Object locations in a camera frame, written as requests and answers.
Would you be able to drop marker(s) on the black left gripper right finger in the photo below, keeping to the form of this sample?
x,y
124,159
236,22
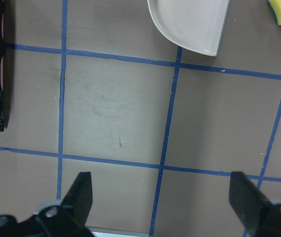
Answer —
x,y
249,204

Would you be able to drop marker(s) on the beige plastic dustpan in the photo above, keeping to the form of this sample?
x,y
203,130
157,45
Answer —
x,y
195,25

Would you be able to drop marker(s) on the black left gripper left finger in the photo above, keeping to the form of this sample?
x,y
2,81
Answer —
x,y
78,199

